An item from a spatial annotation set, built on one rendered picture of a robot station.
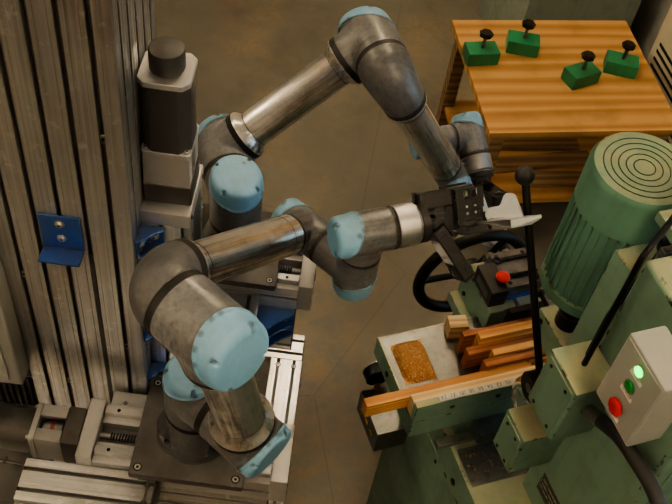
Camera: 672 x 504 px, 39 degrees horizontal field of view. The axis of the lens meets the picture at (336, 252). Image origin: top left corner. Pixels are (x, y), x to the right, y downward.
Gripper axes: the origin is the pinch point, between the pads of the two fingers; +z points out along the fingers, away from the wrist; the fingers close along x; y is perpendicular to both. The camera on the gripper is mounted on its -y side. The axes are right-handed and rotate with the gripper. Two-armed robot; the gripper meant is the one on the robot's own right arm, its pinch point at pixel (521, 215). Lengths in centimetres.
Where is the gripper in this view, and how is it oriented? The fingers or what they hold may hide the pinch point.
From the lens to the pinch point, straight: 173.8
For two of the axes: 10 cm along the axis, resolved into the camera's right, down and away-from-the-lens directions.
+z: 9.5, -1.8, 2.7
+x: -3.0, -1.4, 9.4
